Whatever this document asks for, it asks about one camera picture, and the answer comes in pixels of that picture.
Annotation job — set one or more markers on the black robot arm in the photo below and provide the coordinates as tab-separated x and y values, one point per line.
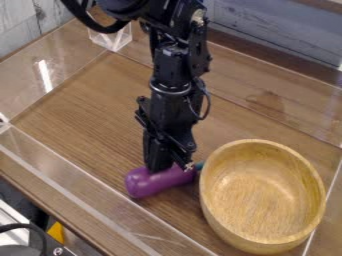
175	24

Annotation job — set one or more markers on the brown wooden bowl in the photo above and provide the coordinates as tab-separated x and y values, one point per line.
262	196

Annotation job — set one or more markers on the clear acrylic corner bracket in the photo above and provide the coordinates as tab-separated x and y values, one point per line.
113	42

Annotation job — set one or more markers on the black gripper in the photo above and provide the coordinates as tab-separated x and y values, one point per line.
167	115

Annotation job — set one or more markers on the clear acrylic tray wall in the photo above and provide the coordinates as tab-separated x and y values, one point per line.
72	141

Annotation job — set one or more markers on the purple toy eggplant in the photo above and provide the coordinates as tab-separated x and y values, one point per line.
143	184

